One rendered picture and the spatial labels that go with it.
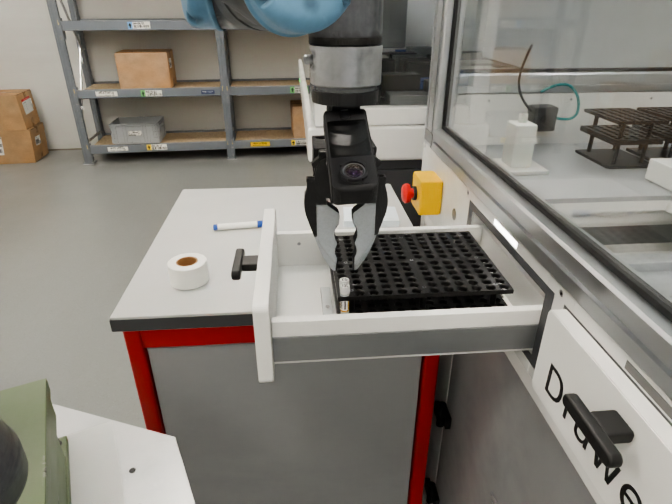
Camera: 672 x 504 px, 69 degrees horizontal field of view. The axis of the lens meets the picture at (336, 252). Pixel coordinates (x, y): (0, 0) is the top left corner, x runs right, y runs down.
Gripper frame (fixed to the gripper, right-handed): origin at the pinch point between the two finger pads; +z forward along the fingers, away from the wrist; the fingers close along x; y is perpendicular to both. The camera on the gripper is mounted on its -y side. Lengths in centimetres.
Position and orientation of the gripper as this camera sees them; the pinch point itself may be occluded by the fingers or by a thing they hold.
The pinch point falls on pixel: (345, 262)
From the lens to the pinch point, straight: 59.4
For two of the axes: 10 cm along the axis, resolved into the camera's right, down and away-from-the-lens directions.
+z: 0.0, 8.9, 4.6
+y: -0.8, -4.5, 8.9
